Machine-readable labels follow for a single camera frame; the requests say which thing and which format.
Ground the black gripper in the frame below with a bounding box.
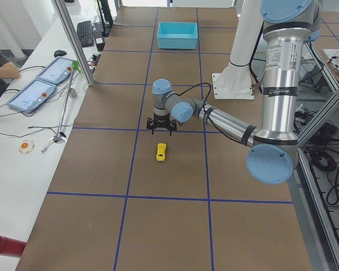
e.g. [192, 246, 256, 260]
[146, 113, 177, 136]

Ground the yellow beetle toy car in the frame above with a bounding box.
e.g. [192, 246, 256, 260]
[156, 143, 167, 161]

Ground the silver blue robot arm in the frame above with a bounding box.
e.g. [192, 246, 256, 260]
[146, 1, 323, 185]

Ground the fried egg toy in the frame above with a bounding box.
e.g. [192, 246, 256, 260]
[19, 140, 34, 154]

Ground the small silver metal weight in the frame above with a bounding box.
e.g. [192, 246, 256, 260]
[68, 88, 77, 99]

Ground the light blue plastic bin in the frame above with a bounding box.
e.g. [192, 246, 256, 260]
[157, 22, 198, 50]

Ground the silver grabber stick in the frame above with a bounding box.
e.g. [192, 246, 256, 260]
[41, 60, 80, 154]

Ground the far blue teach pendant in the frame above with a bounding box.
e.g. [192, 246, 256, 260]
[36, 56, 73, 85]

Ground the blue teach pendant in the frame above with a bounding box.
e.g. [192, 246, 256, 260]
[6, 79, 57, 112]
[36, 56, 73, 85]

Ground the black keyboard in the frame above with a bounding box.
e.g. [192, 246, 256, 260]
[76, 20, 94, 47]

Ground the black computer mouse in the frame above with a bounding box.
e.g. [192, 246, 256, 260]
[54, 50, 67, 58]

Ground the near blue teach pendant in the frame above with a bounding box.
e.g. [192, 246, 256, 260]
[6, 79, 57, 112]

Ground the red cylinder tube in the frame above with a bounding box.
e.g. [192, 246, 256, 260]
[0, 235, 27, 258]

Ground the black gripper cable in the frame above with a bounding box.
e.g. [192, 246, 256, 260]
[175, 82, 215, 128]

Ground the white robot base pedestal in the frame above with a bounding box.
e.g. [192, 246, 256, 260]
[212, 0, 263, 100]

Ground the aluminium frame post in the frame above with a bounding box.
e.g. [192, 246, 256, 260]
[52, 0, 94, 86]

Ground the black cable bundle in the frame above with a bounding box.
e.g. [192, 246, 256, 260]
[293, 107, 339, 207]

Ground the aluminium frame side rail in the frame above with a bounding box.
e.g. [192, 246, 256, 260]
[289, 36, 339, 270]

